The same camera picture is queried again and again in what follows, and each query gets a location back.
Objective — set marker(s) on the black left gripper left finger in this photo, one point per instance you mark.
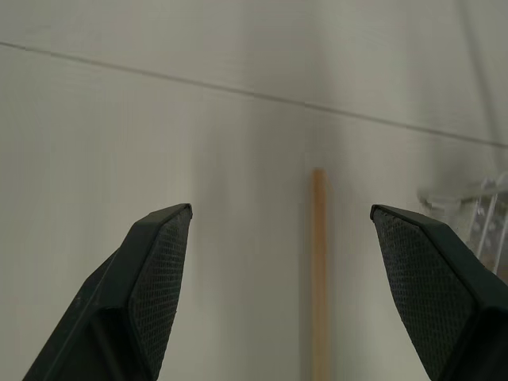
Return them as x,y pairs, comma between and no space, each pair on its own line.
131,301

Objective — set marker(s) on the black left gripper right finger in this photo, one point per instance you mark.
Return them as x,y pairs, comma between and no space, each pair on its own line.
440,293

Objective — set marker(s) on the clear plastic container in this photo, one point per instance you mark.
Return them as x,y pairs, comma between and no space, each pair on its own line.
478,222

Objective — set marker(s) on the wooden chopstick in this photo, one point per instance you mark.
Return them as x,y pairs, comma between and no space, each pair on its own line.
318,278

